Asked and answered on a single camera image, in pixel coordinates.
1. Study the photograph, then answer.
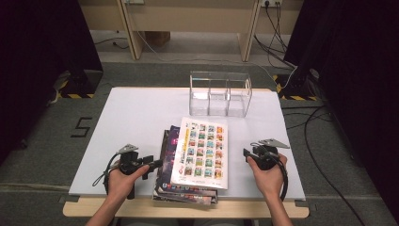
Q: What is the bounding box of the black and red magazine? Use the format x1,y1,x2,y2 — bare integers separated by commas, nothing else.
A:
152,129,218,206

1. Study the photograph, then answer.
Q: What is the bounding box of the black stand base striped tape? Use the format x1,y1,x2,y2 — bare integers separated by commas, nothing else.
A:
272,67,319,102
58,69,104,99

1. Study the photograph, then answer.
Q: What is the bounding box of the person's right hand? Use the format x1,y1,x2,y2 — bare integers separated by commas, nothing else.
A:
247,153,288,201

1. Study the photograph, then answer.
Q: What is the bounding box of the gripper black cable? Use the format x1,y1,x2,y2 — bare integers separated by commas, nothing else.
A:
92,153,122,196
267,153,290,202

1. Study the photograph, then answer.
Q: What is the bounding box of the clear acrylic magazine rack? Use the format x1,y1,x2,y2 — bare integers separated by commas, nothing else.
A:
188,71,253,119

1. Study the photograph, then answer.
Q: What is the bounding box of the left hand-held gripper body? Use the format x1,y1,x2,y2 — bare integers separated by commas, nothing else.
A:
117,143,149,176

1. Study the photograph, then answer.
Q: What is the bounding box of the black cable bundle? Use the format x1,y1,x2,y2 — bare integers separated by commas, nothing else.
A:
253,2,296,70

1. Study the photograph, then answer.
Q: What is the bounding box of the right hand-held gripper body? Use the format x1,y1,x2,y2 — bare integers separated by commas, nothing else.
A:
250,138,291,171

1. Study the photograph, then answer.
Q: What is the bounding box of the thin black floor cable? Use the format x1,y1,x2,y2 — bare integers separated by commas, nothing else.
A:
93,37,130,51

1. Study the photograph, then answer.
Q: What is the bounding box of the white magazine with picture grid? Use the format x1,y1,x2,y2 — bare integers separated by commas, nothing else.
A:
169,116,230,190

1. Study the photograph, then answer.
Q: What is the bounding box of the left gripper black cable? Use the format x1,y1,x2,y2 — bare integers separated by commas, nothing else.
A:
92,153,122,196

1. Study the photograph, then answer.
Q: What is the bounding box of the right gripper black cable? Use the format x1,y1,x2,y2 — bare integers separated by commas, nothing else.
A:
267,153,290,202

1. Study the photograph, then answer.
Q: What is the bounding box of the beige wooden desk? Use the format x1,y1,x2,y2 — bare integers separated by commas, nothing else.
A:
78,0,305,63

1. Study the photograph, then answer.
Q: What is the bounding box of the black curtain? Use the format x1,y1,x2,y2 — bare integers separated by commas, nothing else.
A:
0,0,104,164
283,0,399,222

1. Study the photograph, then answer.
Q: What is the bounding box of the person's left hand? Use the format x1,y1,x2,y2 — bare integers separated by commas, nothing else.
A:
106,165,151,202

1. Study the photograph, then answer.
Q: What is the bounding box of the long black floor cable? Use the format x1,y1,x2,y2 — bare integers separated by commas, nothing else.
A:
281,105,367,226

